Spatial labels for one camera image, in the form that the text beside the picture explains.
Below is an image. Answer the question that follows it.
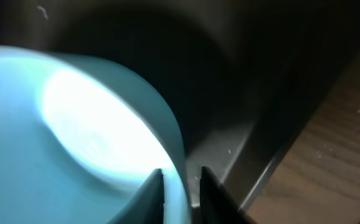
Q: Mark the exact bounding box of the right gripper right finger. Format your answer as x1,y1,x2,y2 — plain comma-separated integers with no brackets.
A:
200,166,256,224

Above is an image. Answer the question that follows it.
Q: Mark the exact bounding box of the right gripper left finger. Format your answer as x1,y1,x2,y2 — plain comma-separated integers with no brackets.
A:
108,169,164,224

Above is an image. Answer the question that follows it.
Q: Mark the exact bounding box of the light blue bowl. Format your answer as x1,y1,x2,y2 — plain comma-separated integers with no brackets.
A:
0,46,191,223

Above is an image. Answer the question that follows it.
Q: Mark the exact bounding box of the dark brown serving tray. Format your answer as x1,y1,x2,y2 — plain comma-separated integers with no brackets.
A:
0,0,360,210

